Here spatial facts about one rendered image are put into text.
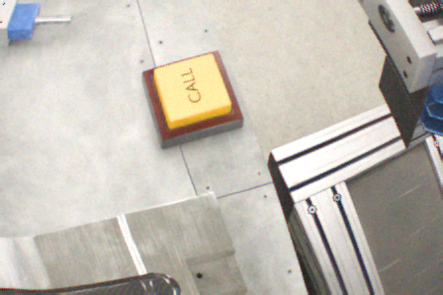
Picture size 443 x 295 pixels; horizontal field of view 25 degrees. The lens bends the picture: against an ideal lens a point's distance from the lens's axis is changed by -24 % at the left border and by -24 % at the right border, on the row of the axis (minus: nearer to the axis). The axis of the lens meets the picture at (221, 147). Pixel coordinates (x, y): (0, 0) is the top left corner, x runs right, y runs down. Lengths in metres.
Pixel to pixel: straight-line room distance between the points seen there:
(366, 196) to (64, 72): 0.74
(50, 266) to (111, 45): 0.31
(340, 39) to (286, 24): 0.11
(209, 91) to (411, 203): 0.74
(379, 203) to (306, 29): 0.48
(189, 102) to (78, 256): 0.22
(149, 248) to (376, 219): 0.81
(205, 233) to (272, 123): 1.04
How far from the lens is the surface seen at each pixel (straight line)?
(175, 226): 1.09
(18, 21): 1.27
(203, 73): 1.21
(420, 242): 1.86
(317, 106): 2.14
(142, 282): 1.08
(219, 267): 1.11
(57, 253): 1.09
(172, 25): 1.28
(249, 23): 2.21
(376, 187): 1.87
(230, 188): 1.21
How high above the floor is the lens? 1.92
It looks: 66 degrees down
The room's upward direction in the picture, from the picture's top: 8 degrees clockwise
